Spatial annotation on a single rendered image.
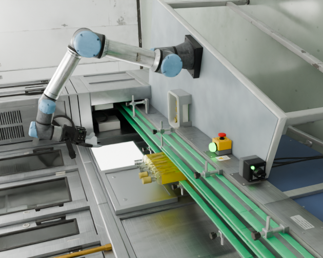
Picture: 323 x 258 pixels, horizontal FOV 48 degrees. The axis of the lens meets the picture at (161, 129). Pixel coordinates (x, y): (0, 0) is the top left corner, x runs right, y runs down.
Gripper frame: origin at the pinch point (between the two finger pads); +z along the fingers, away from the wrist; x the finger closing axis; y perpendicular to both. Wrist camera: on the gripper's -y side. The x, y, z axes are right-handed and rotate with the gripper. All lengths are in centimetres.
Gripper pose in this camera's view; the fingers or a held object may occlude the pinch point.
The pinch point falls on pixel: (98, 145)
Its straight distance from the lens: 196.7
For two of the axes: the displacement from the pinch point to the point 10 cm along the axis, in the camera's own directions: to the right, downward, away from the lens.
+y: 2.8, -9.4, -2.1
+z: 9.0, 1.9, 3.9
